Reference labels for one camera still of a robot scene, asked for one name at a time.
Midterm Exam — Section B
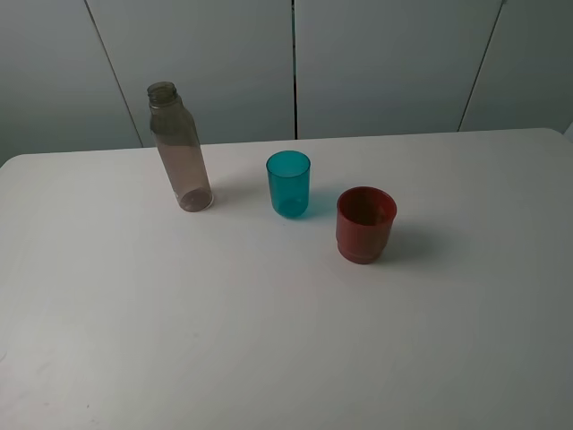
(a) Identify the red plastic cup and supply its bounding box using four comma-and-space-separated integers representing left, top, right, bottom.
336, 186, 398, 264

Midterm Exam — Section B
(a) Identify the teal transparent plastic cup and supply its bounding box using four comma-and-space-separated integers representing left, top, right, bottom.
266, 150, 311, 219

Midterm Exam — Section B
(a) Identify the smoky transparent water bottle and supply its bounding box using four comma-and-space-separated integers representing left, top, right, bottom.
147, 82, 213, 212

